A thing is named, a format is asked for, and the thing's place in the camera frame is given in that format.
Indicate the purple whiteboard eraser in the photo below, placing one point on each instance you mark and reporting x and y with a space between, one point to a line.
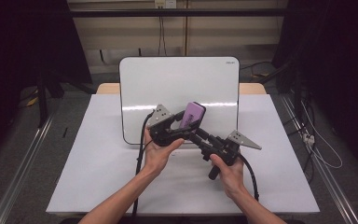
193 113

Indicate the white table cover sheet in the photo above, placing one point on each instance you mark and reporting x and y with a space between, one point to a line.
99 174

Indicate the black horizontal bar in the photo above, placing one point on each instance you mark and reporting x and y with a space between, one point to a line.
180 12

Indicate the black curtain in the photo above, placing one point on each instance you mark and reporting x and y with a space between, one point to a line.
335 62
21 46

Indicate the small black pen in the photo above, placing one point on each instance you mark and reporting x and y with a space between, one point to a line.
65 132

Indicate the white whiteboard with black rim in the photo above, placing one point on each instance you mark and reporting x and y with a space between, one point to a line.
174 81

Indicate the black metal stand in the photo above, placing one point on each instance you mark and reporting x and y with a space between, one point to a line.
45 96

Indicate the person's left hand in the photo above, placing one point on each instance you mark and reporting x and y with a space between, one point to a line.
158 155

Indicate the white wall socket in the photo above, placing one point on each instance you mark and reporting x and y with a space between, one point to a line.
165 3

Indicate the aluminium floor rail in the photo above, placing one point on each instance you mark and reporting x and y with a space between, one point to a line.
323 174
18 177

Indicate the person's right hand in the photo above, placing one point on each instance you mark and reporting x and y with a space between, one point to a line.
230 177

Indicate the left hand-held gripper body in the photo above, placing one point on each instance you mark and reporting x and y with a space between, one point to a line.
164 129

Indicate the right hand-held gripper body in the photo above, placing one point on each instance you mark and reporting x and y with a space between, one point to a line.
230 146

